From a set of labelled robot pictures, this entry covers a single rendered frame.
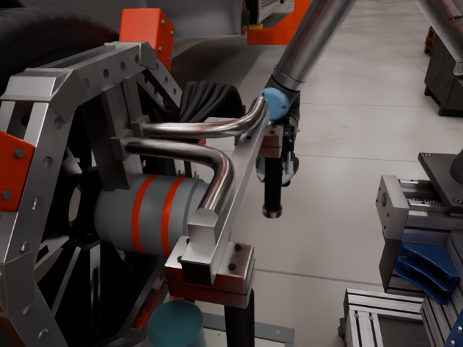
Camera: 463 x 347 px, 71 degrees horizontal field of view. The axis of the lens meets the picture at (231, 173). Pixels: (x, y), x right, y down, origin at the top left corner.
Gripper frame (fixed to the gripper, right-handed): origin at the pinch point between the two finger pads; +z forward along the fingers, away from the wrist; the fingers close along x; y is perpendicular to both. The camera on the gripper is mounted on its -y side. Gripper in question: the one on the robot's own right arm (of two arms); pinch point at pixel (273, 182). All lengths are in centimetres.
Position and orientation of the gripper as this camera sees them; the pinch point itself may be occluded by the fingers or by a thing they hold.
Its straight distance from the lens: 69.3
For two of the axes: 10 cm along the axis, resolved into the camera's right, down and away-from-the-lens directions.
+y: -0.5, -8.6, -5.1
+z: -2.2, 5.1, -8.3
